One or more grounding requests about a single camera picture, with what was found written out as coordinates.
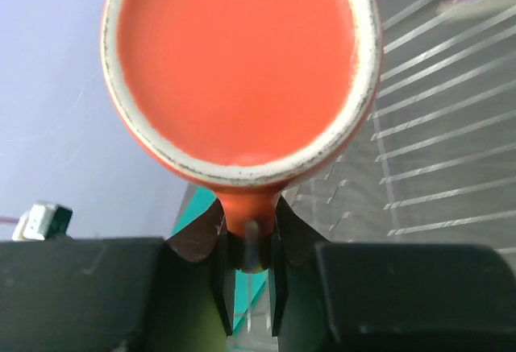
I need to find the metal wire dish rack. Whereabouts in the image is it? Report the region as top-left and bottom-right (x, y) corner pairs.
(286, 0), (515, 260)

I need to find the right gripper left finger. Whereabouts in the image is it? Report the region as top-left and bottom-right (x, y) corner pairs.
(1, 202), (233, 351)

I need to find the orange mug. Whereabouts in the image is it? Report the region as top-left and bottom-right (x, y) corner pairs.
(100, 0), (383, 273)

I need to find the teal hardcover book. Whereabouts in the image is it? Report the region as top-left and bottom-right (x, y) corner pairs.
(172, 184), (266, 336)

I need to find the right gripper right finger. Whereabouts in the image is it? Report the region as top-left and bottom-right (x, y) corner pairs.
(270, 200), (515, 351)

